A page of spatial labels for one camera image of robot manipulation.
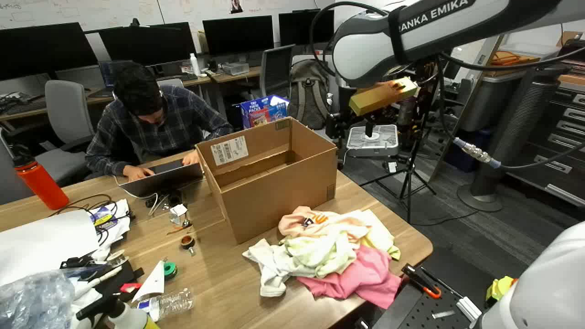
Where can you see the gray pedestal stand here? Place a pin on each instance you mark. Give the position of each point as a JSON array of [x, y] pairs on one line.
[[481, 194]]

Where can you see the wooden monitor desk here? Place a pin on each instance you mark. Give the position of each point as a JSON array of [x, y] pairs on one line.
[[231, 75]]

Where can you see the dark laptop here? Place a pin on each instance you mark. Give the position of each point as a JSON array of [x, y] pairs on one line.
[[161, 181]]

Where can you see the blue snack bag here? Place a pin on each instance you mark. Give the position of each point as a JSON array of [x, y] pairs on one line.
[[266, 110]]

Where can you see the olive backpack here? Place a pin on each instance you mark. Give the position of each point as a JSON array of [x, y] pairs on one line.
[[308, 91]]

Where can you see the white folded card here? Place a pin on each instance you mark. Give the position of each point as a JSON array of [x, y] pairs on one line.
[[152, 283]]

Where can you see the wall whiteboard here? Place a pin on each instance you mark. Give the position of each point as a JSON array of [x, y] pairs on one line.
[[92, 9]]

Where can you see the white cloth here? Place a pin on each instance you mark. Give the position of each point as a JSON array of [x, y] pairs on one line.
[[266, 261]]

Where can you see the brown tape roll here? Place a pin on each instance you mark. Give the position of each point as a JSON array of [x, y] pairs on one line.
[[187, 241]]

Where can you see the black tripod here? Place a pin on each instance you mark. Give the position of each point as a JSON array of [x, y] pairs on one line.
[[416, 146]]

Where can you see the black computer monitor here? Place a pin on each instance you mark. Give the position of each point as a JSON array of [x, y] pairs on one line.
[[238, 35], [149, 44], [43, 51], [299, 27]]

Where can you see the red water bottle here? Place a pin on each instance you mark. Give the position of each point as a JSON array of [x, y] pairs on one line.
[[44, 185]]

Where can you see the pink cloth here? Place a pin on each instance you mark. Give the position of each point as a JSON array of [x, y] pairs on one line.
[[366, 280]]

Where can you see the tan wrist camera mount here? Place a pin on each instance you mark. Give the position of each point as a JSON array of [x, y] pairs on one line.
[[381, 95]]

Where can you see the bright yellow towel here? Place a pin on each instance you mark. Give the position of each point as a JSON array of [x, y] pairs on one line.
[[381, 234]]

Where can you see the white charger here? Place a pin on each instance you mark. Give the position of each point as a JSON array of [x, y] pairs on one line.
[[178, 212]]

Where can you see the black office chair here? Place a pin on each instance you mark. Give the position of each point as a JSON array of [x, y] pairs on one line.
[[277, 69]]

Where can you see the pale yellow-green towel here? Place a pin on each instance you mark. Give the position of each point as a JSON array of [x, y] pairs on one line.
[[317, 249]]

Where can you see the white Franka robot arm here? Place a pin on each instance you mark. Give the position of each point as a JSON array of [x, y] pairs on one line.
[[427, 24]]

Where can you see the white sanitizer bottle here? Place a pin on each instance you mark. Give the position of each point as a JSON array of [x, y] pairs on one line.
[[194, 66]]

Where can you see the clear plastic bottle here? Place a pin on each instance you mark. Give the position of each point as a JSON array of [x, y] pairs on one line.
[[174, 302]]

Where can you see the yellow-green small item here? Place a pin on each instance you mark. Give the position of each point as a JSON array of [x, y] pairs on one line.
[[500, 287]]

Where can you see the peach shirt with orange print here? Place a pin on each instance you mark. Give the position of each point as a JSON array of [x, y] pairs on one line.
[[299, 217]]

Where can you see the gray fabric office chair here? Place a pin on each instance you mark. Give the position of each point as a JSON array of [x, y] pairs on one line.
[[66, 111]]

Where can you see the clear plastic bag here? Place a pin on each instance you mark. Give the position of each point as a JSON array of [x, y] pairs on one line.
[[34, 302]]

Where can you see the seated person in plaid shirt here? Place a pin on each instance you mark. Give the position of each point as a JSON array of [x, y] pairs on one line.
[[152, 130]]

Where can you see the gray drawer cabinet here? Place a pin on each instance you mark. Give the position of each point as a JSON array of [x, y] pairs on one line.
[[560, 139]]

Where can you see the brown cardboard box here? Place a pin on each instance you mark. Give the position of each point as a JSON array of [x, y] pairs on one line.
[[275, 194]]

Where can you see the white plastic floor device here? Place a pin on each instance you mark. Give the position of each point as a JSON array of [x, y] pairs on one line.
[[377, 139]]

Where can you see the white paper sheet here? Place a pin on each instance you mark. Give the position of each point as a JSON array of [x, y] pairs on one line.
[[43, 243]]

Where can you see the black mounting plate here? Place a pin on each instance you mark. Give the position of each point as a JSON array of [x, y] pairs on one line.
[[414, 313]]

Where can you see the orange and black clamp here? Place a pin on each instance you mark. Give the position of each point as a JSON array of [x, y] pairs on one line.
[[421, 280]]

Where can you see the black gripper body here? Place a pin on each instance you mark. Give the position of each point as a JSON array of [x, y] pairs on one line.
[[414, 121]]

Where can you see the green tape roll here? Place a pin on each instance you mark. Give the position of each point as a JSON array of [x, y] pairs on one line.
[[171, 269]]

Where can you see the pile of papers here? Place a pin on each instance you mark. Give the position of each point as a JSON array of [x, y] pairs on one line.
[[112, 228]]

